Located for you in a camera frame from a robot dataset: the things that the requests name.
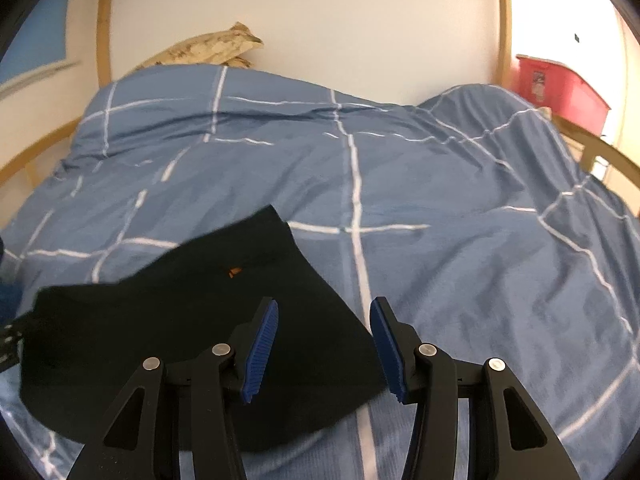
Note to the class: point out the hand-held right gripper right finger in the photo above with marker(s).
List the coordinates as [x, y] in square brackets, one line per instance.
[388, 351]

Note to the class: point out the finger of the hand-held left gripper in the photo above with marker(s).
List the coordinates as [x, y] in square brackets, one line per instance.
[7, 342]

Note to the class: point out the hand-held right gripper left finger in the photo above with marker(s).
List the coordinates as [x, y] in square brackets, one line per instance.
[259, 351]

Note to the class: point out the black pants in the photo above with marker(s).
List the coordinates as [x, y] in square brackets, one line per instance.
[195, 320]

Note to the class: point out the blue checked duvet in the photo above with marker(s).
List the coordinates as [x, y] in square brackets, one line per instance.
[400, 200]

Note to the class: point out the beige patterned pillow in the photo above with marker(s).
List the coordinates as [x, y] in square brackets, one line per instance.
[210, 50]

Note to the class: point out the red storage box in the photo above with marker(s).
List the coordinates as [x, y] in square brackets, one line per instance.
[562, 90]

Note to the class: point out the wooden bed frame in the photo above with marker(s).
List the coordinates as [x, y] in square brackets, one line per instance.
[600, 152]

